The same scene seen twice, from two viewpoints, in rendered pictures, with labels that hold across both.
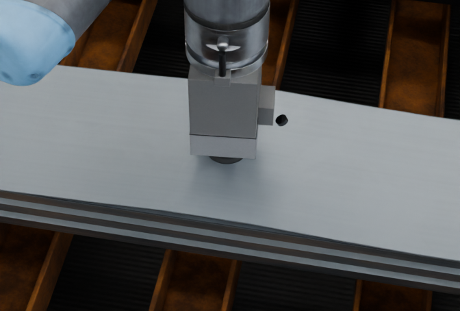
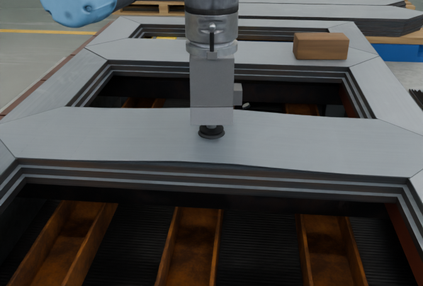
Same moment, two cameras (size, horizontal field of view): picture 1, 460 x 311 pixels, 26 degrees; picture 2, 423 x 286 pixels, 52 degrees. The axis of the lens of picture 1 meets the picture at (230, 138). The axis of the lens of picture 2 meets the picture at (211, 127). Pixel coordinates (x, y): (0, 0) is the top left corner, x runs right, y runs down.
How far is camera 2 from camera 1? 44 cm
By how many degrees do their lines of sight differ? 22
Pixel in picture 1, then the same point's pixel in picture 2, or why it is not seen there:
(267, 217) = (244, 160)
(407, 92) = not seen: hidden behind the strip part
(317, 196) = (274, 150)
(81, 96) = (118, 118)
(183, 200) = (187, 155)
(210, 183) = (203, 147)
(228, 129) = (215, 100)
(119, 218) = (143, 172)
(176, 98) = (177, 115)
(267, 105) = (238, 89)
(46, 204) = (94, 168)
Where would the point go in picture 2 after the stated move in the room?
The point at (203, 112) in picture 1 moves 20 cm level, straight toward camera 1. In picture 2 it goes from (199, 86) to (221, 160)
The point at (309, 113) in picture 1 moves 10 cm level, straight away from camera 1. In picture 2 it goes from (259, 117) to (255, 94)
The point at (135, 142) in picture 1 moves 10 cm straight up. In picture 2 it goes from (153, 133) to (148, 75)
